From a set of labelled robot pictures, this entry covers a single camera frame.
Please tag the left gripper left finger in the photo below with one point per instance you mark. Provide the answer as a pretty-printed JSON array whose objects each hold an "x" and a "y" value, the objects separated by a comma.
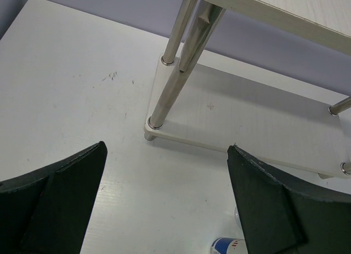
[{"x": 48, "y": 210}]

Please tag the white two-tier shelf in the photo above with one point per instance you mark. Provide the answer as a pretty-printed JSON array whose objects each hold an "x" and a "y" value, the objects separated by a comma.
[{"x": 276, "y": 118}]

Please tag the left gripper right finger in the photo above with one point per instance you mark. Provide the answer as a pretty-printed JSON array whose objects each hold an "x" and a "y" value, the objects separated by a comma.
[{"x": 281, "y": 213}]

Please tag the rear silver energy can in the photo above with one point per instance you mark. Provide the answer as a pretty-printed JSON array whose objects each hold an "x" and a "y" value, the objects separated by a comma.
[{"x": 228, "y": 246}]

